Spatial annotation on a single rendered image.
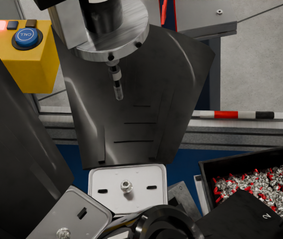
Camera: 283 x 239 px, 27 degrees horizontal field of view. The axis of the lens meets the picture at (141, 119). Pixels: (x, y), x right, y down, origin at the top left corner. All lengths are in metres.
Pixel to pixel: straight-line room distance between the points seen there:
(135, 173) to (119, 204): 0.04
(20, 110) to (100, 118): 0.19
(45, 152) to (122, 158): 0.15
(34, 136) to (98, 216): 0.11
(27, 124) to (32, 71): 0.49
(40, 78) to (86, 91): 0.31
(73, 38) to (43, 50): 0.58
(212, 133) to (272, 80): 1.22
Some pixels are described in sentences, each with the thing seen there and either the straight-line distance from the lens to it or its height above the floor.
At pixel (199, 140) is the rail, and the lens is 1.18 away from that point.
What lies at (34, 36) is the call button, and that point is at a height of 1.08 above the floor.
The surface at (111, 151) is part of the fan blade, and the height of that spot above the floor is 1.21.
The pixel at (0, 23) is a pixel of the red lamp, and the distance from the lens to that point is 1.09.
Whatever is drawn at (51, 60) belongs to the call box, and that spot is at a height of 1.02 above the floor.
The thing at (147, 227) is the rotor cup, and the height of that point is 1.26.
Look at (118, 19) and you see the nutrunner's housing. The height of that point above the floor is 1.47.
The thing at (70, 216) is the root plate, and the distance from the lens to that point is 0.59.
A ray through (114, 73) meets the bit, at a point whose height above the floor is 1.40.
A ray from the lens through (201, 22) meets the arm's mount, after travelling 1.18.
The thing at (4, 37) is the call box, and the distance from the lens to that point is 1.07.
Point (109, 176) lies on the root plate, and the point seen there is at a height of 1.20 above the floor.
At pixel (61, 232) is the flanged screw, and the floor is 1.26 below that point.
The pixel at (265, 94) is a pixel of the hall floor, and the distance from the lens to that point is 2.31.
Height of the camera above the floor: 1.78
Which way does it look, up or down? 52 degrees down
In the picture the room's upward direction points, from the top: 10 degrees counter-clockwise
